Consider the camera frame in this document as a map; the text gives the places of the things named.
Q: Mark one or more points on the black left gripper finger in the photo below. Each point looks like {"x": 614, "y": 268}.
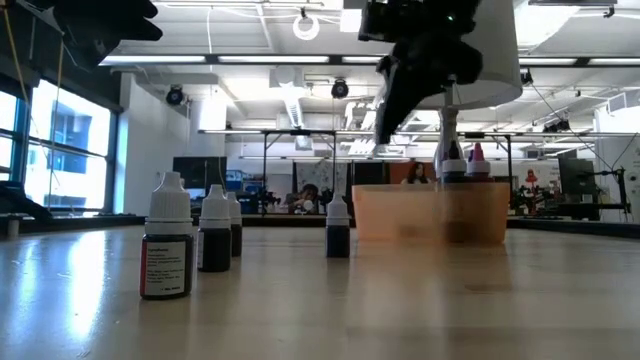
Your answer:
{"x": 135, "y": 9}
{"x": 140, "y": 31}

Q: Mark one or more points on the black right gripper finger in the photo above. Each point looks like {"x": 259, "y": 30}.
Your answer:
{"x": 400, "y": 100}

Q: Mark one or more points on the large black food colouring bottle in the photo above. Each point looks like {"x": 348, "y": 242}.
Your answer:
{"x": 454, "y": 167}

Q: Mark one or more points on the large purple food colouring bottle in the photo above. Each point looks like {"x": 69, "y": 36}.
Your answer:
{"x": 479, "y": 167}

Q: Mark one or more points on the orange translucent plastic bin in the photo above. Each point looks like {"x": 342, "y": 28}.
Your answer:
{"x": 395, "y": 215}

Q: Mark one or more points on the small blue dropper bottle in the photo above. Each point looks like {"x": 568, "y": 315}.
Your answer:
{"x": 337, "y": 242}

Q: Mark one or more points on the small dark dropper bottle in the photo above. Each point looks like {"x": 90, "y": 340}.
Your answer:
{"x": 215, "y": 250}
{"x": 236, "y": 240}

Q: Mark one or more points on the small bottle with white label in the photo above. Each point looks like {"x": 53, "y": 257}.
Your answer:
{"x": 165, "y": 265}

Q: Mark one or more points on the black monitor on arm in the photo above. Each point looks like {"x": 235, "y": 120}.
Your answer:
{"x": 575, "y": 177}

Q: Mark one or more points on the black round ceiling spotlight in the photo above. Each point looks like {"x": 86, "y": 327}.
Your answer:
{"x": 339, "y": 89}
{"x": 174, "y": 95}

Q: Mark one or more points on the white shade table lamp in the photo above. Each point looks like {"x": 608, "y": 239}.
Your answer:
{"x": 500, "y": 50}

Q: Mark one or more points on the orange background panel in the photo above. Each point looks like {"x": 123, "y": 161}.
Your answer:
{"x": 397, "y": 172}

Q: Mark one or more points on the person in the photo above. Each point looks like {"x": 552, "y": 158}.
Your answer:
{"x": 416, "y": 172}
{"x": 306, "y": 195}

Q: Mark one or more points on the long ceiling light bar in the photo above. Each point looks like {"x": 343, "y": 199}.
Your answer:
{"x": 550, "y": 61}
{"x": 250, "y": 59}

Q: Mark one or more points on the large blue-framed window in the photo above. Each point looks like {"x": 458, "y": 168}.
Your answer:
{"x": 75, "y": 150}

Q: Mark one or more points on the small red background object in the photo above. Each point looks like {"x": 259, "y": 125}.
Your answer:
{"x": 531, "y": 177}

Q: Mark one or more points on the black background monitor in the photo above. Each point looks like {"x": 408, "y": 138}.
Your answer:
{"x": 205, "y": 170}

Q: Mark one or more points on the black background workstation frame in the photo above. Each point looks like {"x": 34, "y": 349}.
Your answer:
{"x": 310, "y": 132}

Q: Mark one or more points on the white ceiling air duct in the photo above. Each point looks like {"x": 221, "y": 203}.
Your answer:
{"x": 295, "y": 107}

